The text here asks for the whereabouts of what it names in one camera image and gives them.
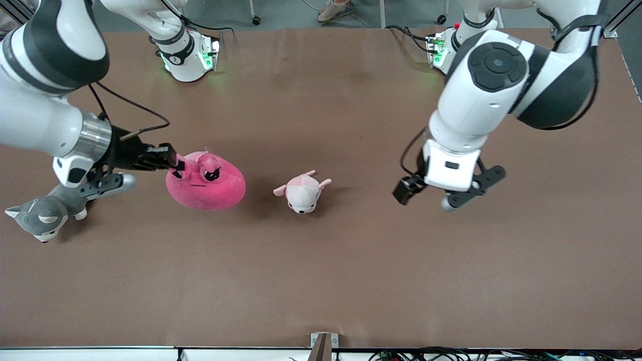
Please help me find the hot pink round plush toy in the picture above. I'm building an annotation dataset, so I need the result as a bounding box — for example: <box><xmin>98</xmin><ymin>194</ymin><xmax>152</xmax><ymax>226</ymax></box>
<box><xmin>166</xmin><ymin>150</ymin><xmax>247</xmax><ymax>212</ymax></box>

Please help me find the pale pink white plush dog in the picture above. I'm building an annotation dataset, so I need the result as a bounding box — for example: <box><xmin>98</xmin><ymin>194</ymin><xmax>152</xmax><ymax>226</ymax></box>
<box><xmin>273</xmin><ymin>170</ymin><xmax>332</xmax><ymax>215</ymax></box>

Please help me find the grey white husky plush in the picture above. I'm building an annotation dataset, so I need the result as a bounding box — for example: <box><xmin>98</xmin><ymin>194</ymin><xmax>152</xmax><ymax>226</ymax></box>
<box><xmin>5</xmin><ymin>183</ymin><xmax>89</xmax><ymax>243</ymax></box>

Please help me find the beige shoe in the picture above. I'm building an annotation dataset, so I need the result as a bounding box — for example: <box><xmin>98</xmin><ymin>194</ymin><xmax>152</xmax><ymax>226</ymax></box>
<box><xmin>317</xmin><ymin>0</ymin><xmax>355</xmax><ymax>24</ymax></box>

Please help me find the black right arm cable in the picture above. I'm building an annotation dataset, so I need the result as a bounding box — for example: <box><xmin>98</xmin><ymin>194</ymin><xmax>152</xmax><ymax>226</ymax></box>
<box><xmin>88</xmin><ymin>80</ymin><xmax>171</xmax><ymax>142</ymax></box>

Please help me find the black right base cable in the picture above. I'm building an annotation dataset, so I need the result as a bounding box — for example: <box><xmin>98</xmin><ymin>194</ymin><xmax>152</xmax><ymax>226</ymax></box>
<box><xmin>178</xmin><ymin>14</ymin><xmax>235</xmax><ymax>37</ymax></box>

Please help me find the black base cable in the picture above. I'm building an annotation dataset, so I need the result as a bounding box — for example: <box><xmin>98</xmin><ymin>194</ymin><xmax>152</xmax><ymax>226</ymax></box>
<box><xmin>178</xmin><ymin>14</ymin><xmax>235</xmax><ymax>37</ymax></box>
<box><xmin>385</xmin><ymin>24</ymin><xmax>438</xmax><ymax>54</ymax></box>

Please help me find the black left base cable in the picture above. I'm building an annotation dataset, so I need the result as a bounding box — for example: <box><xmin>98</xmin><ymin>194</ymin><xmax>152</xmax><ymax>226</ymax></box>
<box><xmin>385</xmin><ymin>24</ymin><xmax>438</xmax><ymax>54</ymax></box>

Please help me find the black cable bundle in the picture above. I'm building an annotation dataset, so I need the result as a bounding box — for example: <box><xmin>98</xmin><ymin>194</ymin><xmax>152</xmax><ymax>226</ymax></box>
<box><xmin>369</xmin><ymin>346</ymin><xmax>642</xmax><ymax>361</ymax></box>

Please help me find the metal table bracket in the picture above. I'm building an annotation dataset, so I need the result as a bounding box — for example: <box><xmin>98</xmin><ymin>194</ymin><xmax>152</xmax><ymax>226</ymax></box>
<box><xmin>310</xmin><ymin>332</ymin><xmax>339</xmax><ymax>349</ymax></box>

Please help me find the dark camera mount pole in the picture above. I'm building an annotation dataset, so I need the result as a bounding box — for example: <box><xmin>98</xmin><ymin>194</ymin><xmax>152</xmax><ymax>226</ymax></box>
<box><xmin>307</xmin><ymin>333</ymin><xmax>333</xmax><ymax>361</ymax></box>

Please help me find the aluminium frame profile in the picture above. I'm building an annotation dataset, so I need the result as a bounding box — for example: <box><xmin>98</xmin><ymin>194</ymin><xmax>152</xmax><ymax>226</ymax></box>
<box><xmin>604</xmin><ymin>0</ymin><xmax>642</xmax><ymax>39</ymax></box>
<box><xmin>3</xmin><ymin>0</ymin><xmax>37</xmax><ymax>25</ymax></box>

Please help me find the white table edge rail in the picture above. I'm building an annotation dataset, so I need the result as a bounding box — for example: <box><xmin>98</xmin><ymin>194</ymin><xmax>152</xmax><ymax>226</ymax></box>
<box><xmin>0</xmin><ymin>345</ymin><xmax>311</xmax><ymax>361</ymax></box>

